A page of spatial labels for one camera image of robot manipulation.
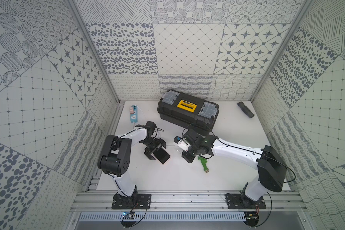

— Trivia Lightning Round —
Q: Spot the black smartphone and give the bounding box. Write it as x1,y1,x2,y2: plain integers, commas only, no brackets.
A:
154,148,170,164

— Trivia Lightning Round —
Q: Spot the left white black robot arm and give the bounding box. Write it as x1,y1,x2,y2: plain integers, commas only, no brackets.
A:
97,122,170,202

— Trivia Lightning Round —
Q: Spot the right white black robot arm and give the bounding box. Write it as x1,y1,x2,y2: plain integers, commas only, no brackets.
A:
173,129,288,205

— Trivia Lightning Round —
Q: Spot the green plastic pipe fitting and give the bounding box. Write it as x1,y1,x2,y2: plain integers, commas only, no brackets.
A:
198,157,209,173

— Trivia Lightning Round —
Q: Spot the black toolbox yellow latch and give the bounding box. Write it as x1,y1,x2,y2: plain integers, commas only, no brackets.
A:
157,90,219,136

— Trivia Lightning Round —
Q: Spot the black cylindrical tube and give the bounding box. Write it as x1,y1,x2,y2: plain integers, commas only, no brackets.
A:
237,102,255,118

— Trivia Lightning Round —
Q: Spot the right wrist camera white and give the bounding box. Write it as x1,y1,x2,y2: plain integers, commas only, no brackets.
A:
173,136,191,151

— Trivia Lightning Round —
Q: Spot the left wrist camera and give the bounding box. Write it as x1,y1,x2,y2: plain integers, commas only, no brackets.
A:
145,121,156,137

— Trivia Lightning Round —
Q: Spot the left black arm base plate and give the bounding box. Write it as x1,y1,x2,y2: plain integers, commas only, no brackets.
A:
112,193,152,210

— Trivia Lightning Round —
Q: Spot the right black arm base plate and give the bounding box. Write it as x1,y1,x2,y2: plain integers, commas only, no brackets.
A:
224,193,266,209

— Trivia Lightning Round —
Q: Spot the aluminium frame rail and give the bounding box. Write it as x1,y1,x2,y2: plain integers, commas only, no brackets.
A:
71,190,307,212

